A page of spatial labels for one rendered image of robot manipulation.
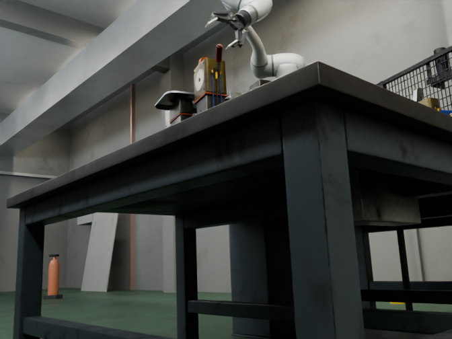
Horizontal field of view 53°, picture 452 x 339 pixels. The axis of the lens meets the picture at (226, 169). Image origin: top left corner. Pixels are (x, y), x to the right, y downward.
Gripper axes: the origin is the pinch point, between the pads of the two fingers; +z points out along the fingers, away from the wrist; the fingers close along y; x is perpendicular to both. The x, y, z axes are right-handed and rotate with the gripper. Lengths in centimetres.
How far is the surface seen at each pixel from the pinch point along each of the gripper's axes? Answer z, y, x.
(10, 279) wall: 5, 52, -946
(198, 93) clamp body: 54, -19, 28
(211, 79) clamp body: 52, -19, 36
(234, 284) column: 37, -101, -84
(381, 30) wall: -313, -63, -124
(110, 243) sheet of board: -116, -37, -665
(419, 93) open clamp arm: -31, -79, 36
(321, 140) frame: 96, -47, 96
